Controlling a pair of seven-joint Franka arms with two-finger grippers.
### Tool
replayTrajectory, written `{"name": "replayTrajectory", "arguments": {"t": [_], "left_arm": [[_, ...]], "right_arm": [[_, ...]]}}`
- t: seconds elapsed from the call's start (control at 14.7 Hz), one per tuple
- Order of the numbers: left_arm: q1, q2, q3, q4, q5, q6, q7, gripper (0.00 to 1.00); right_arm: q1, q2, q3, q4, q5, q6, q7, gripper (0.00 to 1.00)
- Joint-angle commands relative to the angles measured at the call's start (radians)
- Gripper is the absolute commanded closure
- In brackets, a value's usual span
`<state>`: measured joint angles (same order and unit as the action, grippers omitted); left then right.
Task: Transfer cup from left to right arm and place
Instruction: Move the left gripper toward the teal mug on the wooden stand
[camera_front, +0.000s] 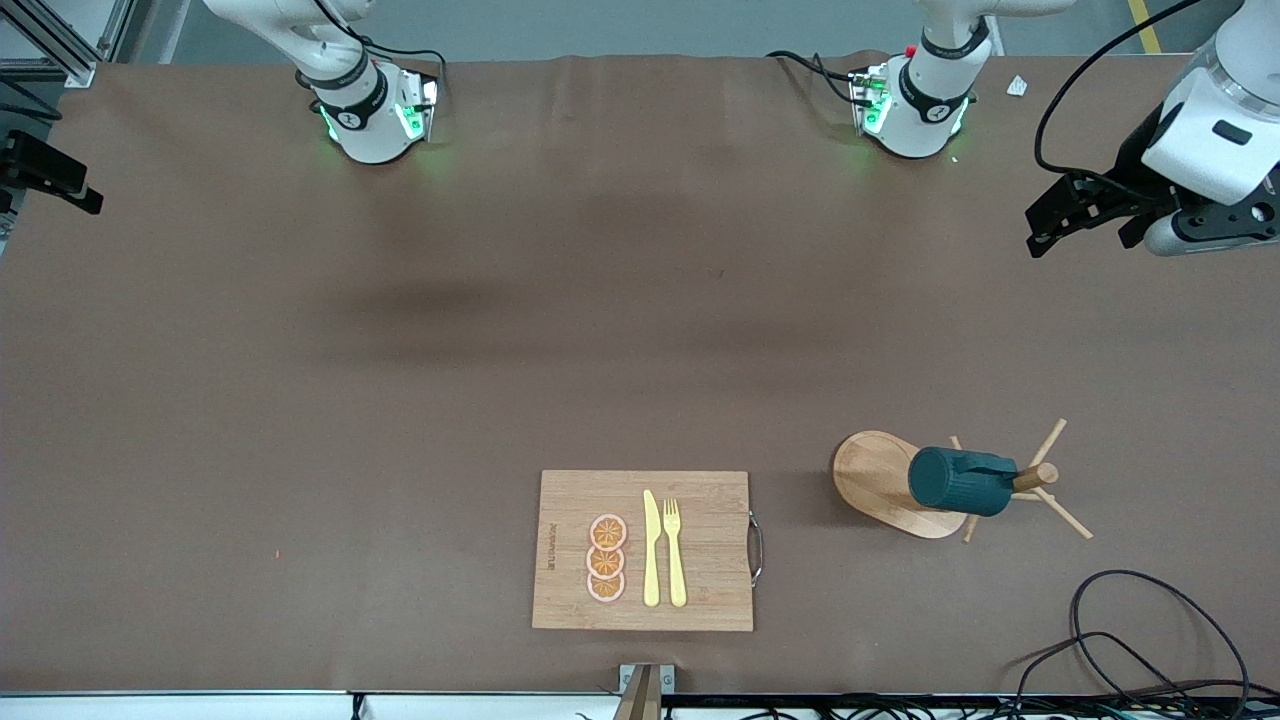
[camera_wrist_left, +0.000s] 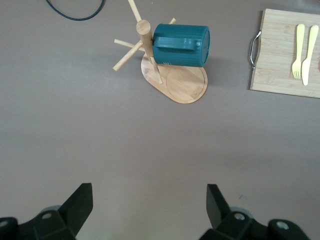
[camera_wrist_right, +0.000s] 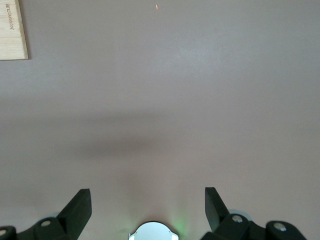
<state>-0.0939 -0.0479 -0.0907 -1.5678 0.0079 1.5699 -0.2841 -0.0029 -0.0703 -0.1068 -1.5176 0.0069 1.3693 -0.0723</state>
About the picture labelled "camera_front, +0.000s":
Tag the white table edge rail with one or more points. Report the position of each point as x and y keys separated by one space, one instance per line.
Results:
x=200 y=705

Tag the dark green ribbed cup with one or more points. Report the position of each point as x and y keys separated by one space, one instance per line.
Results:
x=955 y=482

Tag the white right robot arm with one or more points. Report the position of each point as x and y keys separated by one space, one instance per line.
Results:
x=365 y=120

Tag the brown wooden post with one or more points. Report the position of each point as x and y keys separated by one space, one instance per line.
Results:
x=640 y=700

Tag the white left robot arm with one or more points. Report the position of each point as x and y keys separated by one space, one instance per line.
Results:
x=925 y=100

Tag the yellow plastic knife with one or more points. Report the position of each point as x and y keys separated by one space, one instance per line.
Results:
x=651 y=550

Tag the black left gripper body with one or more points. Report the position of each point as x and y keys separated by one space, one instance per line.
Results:
x=1131 y=163

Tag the yellow plastic fork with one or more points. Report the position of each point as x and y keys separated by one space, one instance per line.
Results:
x=675 y=560

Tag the white paper scrap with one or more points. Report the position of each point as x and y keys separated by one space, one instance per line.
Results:
x=1017 y=86

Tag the wooden cup stand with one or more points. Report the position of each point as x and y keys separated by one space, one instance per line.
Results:
x=880 y=480

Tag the grey metal bracket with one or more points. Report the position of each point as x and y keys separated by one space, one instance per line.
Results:
x=668 y=678

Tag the orange slice toy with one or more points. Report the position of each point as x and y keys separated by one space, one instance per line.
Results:
x=605 y=563
x=608 y=532

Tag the brown table cover sheet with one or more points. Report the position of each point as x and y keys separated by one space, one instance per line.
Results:
x=400 y=400

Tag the bamboo cutting board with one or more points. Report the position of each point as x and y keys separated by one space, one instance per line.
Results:
x=700 y=540

